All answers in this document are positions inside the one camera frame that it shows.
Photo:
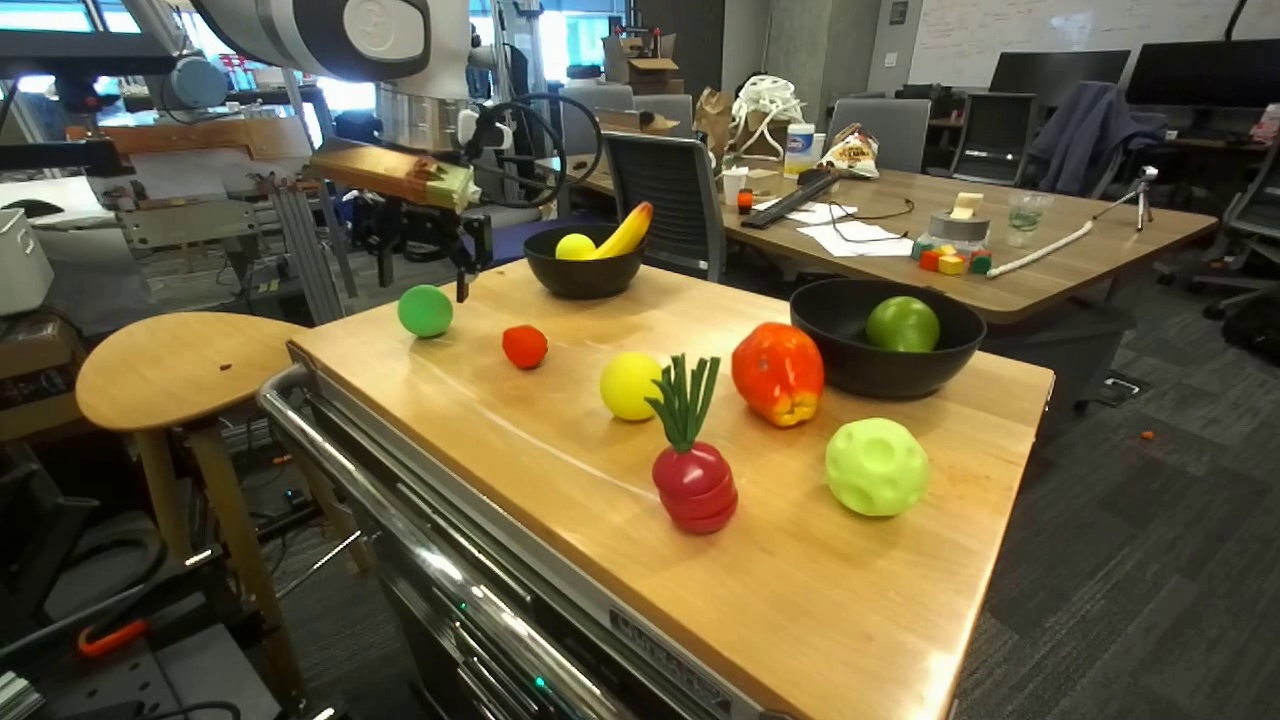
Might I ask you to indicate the yellow toy block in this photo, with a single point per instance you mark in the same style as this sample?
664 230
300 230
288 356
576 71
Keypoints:
955 261

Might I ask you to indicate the white stick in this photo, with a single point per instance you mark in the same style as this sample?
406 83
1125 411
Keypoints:
1054 244

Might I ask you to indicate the black office chair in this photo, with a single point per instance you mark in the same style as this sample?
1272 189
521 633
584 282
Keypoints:
1245 227
664 202

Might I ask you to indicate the red toy block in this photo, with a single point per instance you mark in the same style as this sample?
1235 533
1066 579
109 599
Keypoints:
930 259

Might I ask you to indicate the black monitor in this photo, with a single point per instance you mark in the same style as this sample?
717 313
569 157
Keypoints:
1015 66
1200 71

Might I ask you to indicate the grey background robot arm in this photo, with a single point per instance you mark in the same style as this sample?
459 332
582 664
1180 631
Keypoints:
196 83

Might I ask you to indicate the black bowl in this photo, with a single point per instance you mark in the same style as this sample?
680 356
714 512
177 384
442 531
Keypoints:
855 365
582 277

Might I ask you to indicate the round wooden stool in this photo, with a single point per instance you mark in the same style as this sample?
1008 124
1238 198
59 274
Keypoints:
175 365

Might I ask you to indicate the green toy block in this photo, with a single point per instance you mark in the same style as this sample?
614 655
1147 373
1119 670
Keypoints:
980 264

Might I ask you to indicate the white paper sheet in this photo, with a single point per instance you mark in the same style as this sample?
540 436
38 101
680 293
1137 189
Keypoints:
855 236

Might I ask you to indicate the yellow toy banana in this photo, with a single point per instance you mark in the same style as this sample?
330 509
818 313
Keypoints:
624 234

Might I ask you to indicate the yellow toy lemon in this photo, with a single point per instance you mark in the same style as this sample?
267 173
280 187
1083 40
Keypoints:
624 384

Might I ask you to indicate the wooden office desk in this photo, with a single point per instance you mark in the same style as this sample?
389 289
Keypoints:
1162 227

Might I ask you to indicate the light green dimpled ball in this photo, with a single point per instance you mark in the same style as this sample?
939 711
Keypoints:
872 464

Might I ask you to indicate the long black bar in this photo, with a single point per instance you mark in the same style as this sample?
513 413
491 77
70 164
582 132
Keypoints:
794 198

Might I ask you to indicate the orange toy bell pepper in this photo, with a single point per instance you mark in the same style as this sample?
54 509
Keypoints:
779 373

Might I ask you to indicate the small red textured fruit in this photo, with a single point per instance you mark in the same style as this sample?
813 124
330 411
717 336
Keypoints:
526 346

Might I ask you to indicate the clear plastic container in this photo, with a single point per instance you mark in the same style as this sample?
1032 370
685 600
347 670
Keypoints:
963 227

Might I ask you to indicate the white plastic bottle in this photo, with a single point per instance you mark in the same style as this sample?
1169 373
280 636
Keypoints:
802 144

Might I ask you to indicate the dark blue jacket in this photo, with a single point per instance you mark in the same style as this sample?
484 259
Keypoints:
1083 132

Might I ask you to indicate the tan wrist camera mount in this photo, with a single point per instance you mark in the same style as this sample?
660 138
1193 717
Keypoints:
384 168

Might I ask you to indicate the grey office chair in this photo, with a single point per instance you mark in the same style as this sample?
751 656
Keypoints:
885 124

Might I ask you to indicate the aluminium frame rack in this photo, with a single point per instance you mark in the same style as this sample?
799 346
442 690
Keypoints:
227 222

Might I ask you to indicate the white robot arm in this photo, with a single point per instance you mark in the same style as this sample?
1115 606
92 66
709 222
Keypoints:
333 35

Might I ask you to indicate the green smooth ball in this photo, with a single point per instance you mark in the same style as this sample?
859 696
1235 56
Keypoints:
427 310

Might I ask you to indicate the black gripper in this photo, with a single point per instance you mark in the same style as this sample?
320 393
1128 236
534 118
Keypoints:
464 234

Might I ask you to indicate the red toy radish green leaves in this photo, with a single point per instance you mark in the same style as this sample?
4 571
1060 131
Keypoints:
695 485

